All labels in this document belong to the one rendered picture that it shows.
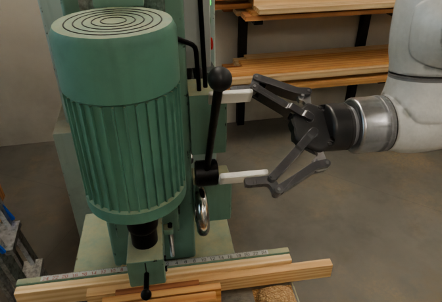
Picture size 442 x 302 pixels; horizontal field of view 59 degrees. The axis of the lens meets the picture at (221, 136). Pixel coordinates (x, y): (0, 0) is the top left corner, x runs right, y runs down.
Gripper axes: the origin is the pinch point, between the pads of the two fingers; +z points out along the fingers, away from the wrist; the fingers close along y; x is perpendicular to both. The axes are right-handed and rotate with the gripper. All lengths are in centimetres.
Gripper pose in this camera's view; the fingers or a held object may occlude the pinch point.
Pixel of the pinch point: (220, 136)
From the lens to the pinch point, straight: 59.1
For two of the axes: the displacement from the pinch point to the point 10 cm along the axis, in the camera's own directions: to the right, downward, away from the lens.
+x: 0.8, -4.3, -9.0
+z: -9.9, 0.8, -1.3
